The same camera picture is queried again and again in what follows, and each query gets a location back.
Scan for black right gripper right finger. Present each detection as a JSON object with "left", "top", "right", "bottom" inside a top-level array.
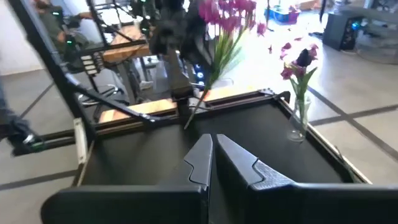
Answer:
[{"left": 211, "top": 134, "right": 398, "bottom": 224}]

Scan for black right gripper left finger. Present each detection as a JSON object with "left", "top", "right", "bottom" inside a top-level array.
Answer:
[{"left": 40, "top": 133, "right": 214, "bottom": 224}]

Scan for purple flower bunch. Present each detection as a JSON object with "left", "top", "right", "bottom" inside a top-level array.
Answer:
[
  {"left": 267, "top": 36, "right": 320, "bottom": 138},
  {"left": 183, "top": 0, "right": 269, "bottom": 130}
]

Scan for dark purple tulip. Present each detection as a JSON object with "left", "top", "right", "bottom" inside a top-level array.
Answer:
[{"left": 295, "top": 48, "right": 313, "bottom": 68}]

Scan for clear glass vase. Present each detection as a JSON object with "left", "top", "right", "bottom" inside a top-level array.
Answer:
[{"left": 287, "top": 96, "right": 312, "bottom": 143}]

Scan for black computer tower blue lights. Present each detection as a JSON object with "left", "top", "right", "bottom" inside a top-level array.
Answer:
[{"left": 193, "top": 63, "right": 206, "bottom": 87}]

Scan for wooden workstation table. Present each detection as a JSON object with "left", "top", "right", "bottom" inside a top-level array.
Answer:
[{"left": 102, "top": 24, "right": 150, "bottom": 63}]

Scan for blue storage bin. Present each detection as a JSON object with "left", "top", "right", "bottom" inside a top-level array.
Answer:
[{"left": 264, "top": 6, "right": 301, "bottom": 24}]

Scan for black table mat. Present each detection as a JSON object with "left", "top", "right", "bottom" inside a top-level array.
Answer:
[{"left": 80, "top": 99, "right": 349, "bottom": 187}]

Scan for person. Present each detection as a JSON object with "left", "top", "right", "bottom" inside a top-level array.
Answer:
[
  {"left": 32, "top": 0, "right": 94, "bottom": 72},
  {"left": 0, "top": 77, "right": 35, "bottom": 147}
]

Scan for black computer tower lit fan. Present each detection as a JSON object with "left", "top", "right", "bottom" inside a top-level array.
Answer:
[{"left": 322, "top": 14, "right": 361, "bottom": 50}]

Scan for grey metal bench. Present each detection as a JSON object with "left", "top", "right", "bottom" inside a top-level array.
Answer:
[{"left": 340, "top": 6, "right": 398, "bottom": 65}]

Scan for white frame bracket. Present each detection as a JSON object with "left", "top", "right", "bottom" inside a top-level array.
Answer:
[{"left": 73, "top": 118, "right": 90, "bottom": 164}]

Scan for black rig frame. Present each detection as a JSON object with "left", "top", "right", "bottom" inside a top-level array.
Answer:
[{"left": 7, "top": 0, "right": 371, "bottom": 187}]

